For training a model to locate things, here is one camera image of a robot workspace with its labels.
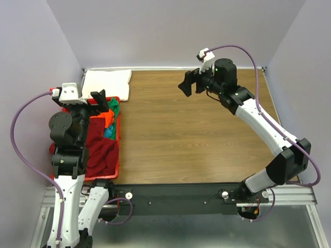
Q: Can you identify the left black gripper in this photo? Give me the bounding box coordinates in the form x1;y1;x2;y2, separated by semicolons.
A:
54;88;110;145

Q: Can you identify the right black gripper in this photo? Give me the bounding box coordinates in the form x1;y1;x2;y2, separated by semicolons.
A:
177;61;223;97

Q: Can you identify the dark red t shirt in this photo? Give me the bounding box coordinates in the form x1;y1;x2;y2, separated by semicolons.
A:
49;115;120;178

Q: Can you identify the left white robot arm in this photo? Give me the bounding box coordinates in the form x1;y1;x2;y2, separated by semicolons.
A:
46;90;109;247

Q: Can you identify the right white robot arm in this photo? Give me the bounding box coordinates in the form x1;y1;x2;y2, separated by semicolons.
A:
178;58;311;203

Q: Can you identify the green t shirt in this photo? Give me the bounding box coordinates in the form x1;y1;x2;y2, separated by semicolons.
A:
108;98;120;122

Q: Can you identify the folded white t shirt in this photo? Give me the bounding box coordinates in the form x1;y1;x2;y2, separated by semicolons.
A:
82;70;132;101

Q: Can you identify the orange t shirt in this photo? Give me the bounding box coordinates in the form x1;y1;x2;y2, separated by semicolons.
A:
99;109;115;129

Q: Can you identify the teal t shirt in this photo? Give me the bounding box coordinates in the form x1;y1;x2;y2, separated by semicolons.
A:
103;125;116;140

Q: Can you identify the red plastic bin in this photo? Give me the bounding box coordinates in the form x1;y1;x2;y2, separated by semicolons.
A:
49;96;119;179

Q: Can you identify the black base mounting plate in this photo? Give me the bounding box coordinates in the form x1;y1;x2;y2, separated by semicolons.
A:
100;179;269;216

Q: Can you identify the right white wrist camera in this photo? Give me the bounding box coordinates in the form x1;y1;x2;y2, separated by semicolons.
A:
197;48;215;74

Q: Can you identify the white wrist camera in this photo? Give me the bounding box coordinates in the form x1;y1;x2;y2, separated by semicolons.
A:
50;83;87;106
197;48;215;74

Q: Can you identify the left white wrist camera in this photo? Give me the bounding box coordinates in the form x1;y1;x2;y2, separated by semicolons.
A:
50;83;87;106

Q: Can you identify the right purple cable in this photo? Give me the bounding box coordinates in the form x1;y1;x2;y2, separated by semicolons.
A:
204;45;322;223

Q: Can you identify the aluminium frame rail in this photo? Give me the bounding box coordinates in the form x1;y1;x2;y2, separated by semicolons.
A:
41;184;317;208

